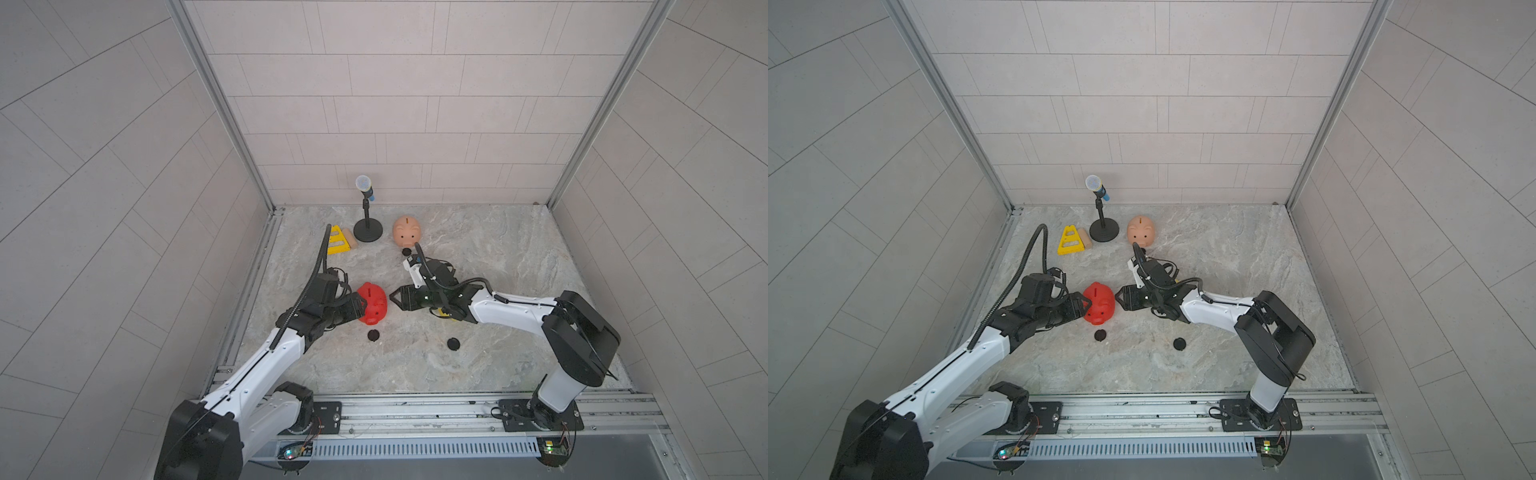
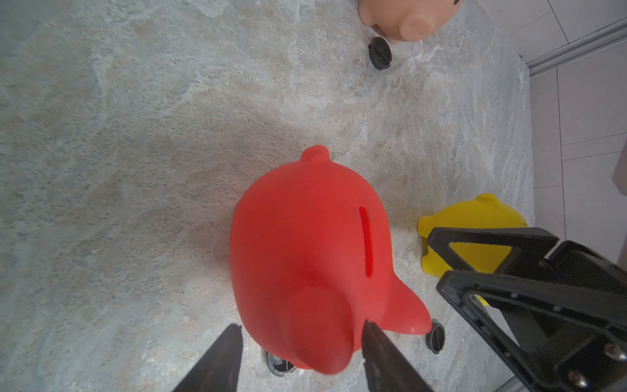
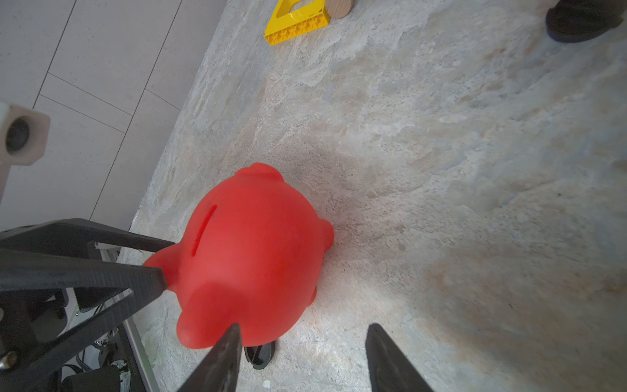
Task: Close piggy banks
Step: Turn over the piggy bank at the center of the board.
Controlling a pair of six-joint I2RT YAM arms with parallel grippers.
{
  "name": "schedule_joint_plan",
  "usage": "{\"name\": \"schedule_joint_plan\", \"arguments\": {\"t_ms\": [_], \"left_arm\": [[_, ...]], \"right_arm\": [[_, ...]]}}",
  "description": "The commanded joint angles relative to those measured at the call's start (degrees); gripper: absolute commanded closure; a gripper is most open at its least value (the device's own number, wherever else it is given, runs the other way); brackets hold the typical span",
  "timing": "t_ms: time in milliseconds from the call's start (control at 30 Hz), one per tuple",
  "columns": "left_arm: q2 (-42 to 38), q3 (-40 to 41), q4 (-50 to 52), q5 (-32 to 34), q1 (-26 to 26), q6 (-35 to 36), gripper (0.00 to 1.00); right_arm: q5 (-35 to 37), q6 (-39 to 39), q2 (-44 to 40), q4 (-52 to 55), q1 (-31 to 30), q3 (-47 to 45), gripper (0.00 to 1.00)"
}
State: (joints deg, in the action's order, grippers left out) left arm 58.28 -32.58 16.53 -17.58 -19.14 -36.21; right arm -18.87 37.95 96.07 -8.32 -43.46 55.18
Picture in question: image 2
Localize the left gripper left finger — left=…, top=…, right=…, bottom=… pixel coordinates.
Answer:
left=173, top=323, right=243, bottom=392

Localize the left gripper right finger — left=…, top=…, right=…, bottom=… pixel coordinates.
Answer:
left=361, top=320, right=433, bottom=392

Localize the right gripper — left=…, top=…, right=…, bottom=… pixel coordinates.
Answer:
left=427, top=227, right=626, bottom=391

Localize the red piggy bank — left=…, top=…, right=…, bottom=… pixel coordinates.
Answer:
left=229, top=145, right=432, bottom=374

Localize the pink piggy bank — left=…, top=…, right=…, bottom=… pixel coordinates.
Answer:
left=358, top=0, right=464, bottom=43

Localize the black plug near yellow pig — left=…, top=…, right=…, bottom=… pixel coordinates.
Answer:
left=426, top=320, right=446, bottom=354

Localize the black plug near red pig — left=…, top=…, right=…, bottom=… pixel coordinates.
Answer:
left=266, top=352, right=297, bottom=377

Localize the black plug near pink pig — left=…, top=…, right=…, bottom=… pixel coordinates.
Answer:
left=368, top=37, right=392, bottom=70

